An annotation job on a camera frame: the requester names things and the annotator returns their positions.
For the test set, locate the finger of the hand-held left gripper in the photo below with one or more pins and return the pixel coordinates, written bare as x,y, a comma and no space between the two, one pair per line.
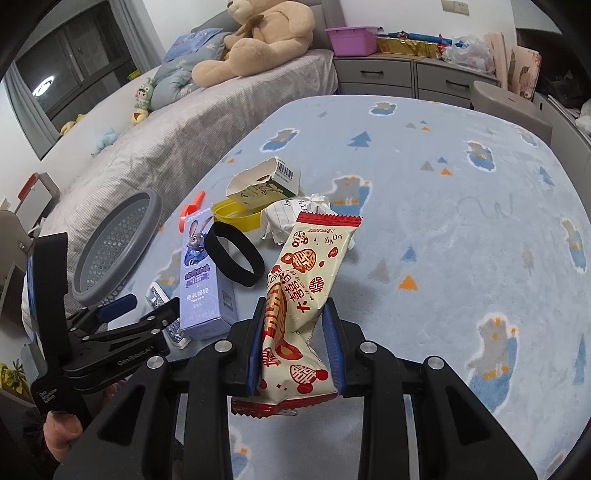
147,323
117,307

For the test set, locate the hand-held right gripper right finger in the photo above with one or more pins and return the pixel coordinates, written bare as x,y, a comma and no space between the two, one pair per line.
333,350

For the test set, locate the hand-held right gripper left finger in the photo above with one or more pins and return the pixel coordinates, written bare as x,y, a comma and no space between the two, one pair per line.
255,350

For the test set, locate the small blue patterned packet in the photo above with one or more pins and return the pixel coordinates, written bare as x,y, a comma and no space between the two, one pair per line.
154,295

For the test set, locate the grey perforated plastic basket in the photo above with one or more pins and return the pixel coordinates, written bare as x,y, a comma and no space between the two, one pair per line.
111,249

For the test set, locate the purple toothpaste box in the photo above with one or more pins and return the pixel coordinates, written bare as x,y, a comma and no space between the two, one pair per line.
203,286

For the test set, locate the cream red snack packet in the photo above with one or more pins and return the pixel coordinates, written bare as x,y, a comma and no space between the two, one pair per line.
304,277

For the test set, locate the yellow plastic lid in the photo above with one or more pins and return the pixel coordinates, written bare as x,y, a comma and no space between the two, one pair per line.
251,222

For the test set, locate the person's left hand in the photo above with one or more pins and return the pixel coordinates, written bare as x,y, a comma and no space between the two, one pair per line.
60,434

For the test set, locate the black elastic band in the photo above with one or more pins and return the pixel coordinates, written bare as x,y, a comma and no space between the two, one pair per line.
228,267

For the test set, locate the white box with red corner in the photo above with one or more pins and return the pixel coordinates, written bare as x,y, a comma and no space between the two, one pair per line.
39,196

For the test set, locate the yellow printed bag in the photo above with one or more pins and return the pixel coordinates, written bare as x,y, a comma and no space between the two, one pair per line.
11,378

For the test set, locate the orange plastic scoop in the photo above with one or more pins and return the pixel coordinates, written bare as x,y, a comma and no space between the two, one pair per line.
187,211

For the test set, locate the crumpled white paper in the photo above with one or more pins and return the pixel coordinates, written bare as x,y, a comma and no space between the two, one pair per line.
277,221

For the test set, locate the blue plush toy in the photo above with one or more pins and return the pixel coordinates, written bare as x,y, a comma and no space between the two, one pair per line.
104,141

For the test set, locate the yellow plush toy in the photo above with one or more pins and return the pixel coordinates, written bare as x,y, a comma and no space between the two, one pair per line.
71,124

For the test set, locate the torn green white carton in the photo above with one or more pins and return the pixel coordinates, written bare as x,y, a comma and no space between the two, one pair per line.
281,177

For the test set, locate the grey curtain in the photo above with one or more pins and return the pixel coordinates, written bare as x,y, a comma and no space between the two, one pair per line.
32,110

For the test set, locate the grey bed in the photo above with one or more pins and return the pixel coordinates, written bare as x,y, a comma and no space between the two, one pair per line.
184,138

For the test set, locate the green plush doll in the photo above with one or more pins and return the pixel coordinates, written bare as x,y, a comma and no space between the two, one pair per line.
144,94

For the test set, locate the dark window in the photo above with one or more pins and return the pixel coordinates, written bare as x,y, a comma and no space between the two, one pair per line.
87,60

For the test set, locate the blue patterned pillow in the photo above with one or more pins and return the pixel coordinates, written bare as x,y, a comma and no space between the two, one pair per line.
184,78

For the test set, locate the grey drawer cabinet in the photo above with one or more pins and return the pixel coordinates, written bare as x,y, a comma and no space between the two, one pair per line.
378,74

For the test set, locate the grey plastic chair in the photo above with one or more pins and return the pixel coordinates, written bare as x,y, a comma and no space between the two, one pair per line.
508,106

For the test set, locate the purple plastic bin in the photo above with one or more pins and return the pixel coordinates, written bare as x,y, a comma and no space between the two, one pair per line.
351,41

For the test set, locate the beige teddy bear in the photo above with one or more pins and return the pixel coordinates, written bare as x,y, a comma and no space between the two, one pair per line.
272,37

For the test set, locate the gold wrapped boxes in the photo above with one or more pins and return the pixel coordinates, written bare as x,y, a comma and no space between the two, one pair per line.
406,47

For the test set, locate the clear plastic bag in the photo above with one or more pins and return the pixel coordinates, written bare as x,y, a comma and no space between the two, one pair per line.
468,55

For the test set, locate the blue wrapping paper roll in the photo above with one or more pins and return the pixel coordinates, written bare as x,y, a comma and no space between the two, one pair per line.
415,35

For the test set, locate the pink printed board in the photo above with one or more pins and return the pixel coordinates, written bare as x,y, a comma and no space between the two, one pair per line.
524,69

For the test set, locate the wall socket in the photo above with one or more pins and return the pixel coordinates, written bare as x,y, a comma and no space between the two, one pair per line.
451,5

